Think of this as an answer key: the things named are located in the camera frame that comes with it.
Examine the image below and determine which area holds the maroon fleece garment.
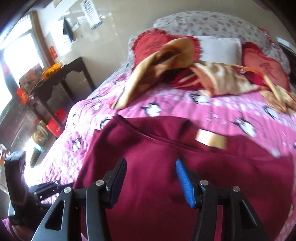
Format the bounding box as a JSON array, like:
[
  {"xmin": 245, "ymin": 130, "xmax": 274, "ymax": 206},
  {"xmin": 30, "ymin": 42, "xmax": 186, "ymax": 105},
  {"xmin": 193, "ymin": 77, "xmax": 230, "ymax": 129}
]
[{"xmin": 74, "ymin": 115, "xmax": 294, "ymax": 240}]

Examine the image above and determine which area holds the left hand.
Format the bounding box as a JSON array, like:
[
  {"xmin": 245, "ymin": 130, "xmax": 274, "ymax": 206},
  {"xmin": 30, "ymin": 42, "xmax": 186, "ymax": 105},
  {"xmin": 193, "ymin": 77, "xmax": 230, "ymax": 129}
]
[{"xmin": 8, "ymin": 225, "xmax": 35, "ymax": 241}]

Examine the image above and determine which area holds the colourful printed bag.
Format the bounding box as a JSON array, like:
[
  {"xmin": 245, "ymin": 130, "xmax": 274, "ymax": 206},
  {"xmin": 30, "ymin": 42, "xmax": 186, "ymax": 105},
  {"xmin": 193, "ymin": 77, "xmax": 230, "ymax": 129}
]
[{"xmin": 31, "ymin": 120, "xmax": 49, "ymax": 151}]

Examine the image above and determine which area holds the red box front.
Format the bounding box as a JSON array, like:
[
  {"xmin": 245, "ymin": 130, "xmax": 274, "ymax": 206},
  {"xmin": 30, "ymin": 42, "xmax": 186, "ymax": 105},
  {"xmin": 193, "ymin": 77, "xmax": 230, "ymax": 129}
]
[{"xmin": 46, "ymin": 119, "xmax": 63, "ymax": 138}]

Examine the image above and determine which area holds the red box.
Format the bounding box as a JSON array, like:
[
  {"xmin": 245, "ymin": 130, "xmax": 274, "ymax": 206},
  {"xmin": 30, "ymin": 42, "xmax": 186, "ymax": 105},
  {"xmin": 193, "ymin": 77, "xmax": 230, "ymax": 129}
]
[
  {"xmin": 55, "ymin": 108, "xmax": 67, "ymax": 125},
  {"xmin": 46, "ymin": 119, "xmax": 63, "ymax": 138}
]

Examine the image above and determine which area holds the red box rear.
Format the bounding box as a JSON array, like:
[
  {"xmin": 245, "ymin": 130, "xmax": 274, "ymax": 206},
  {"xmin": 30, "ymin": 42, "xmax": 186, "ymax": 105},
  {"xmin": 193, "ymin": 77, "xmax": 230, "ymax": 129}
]
[{"xmin": 55, "ymin": 108, "xmax": 67, "ymax": 125}]

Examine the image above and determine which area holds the pink penguin blanket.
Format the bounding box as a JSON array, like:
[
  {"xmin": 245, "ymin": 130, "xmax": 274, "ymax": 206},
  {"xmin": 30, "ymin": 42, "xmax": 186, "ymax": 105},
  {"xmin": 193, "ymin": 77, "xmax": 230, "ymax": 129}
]
[{"xmin": 26, "ymin": 72, "xmax": 295, "ymax": 184}]

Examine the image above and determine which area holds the dark wooden desk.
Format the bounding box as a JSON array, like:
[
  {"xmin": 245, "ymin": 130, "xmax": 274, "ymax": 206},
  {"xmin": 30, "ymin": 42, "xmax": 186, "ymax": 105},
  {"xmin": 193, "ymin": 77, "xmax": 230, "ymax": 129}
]
[{"xmin": 33, "ymin": 57, "xmax": 96, "ymax": 130}]

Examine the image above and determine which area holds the yellow plastic basket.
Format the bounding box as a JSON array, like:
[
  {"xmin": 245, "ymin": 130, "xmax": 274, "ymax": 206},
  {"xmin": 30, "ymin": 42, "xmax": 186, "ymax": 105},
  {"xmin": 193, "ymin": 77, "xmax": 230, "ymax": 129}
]
[{"xmin": 42, "ymin": 62, "xmax": 63, "ymax": 80}]

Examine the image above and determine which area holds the white pillow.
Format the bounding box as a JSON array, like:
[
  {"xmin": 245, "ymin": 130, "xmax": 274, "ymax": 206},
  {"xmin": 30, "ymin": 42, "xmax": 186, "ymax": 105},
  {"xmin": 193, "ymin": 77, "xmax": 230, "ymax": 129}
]
[{"xmin": 195, "ymin": 36, "xmax": 242, "ymax": 65}]

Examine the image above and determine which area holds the red and yellow blanket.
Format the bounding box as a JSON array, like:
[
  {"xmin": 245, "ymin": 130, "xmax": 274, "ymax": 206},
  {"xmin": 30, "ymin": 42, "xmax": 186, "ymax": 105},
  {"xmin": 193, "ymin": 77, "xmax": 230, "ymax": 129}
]
[{"xmin": 111, "ymin": 38, "xmax": 295, "ymax": 113}]

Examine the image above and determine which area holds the red heart pillow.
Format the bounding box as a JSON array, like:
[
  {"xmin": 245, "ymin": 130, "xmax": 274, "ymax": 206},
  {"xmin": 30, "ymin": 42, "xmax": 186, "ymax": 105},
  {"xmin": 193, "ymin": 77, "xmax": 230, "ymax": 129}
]
[{"xmin": 132, "ymin": 29, "xmax": 201, "ymax": 70}]

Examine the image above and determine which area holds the floral pillow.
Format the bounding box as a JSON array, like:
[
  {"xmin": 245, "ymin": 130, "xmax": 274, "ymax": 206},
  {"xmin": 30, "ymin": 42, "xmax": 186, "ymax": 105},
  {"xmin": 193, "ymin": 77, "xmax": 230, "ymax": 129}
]
[{"xmin": 127, "ymin": 10, "xmax": 291, "ymax": 75}]

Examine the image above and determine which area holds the red wall sticker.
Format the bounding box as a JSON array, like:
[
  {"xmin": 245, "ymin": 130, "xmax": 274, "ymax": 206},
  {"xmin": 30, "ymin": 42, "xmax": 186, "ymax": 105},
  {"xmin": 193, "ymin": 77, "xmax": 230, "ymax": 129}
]
[{"xmin": 50, "ymin": 46, "xmax": 58, "ymax": 60}]

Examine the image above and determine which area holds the dark cloth on wall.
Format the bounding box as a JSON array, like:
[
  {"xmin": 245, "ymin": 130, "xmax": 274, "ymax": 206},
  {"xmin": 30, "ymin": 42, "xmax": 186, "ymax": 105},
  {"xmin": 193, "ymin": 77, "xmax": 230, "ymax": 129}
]
[{"xmin": 63, "ymin": 18, "xmax": 74, "ymax": 43}]

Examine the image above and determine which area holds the wall calendar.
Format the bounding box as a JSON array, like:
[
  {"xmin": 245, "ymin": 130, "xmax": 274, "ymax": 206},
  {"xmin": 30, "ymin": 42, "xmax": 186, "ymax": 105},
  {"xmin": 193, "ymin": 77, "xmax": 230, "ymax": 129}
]
[{"xmin": 81, "ymin": 0, "xmax": 102, "ymax": 30}]

